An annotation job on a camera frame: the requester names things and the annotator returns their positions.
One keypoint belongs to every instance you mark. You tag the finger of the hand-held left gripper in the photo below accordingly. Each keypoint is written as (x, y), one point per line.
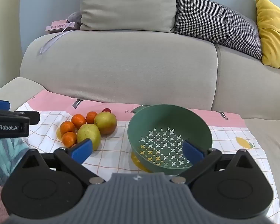
(0, 105)
(32, 117)

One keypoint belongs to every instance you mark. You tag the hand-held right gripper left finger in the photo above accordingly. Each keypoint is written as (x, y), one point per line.
(82, 151)

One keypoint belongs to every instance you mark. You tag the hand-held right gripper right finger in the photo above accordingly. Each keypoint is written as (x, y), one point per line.
(192, 152)

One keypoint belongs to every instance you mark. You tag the orange mandarin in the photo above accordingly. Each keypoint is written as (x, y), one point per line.
(67, 127)
(78, 120)
(69, 138)
(91, 117)

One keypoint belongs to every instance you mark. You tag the red cherry tomato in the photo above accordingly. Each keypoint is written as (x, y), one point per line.
(106, 110)

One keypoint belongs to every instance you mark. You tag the green colander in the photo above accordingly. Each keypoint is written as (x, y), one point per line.
(154, 121)

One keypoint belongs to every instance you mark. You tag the pink checked printed cloth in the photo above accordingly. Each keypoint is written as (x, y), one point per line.
(112, 149)

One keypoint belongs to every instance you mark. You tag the teal striped blanket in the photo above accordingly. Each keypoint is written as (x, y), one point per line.
(4, 158)

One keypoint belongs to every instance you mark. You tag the cream door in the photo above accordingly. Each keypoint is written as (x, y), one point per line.
(4, 39)

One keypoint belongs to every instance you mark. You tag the lilac ribbon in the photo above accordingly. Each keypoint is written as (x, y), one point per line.
(46, 42)

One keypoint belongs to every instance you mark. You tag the beige fabric sofa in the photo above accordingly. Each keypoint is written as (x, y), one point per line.
(130, 70)

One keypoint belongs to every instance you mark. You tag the pink gift box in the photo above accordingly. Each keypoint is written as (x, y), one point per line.
(60, 25)

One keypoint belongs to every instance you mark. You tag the purple plush toy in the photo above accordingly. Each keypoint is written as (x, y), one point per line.
(75, 18)

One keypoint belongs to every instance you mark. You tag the houndstooth cushion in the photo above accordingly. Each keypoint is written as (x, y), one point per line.
(212, 21)

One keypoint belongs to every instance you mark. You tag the yellow cushion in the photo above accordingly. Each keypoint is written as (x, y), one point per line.
(275, 32)

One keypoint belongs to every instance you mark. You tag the beige cushion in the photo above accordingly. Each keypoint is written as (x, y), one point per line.
(128, 4)

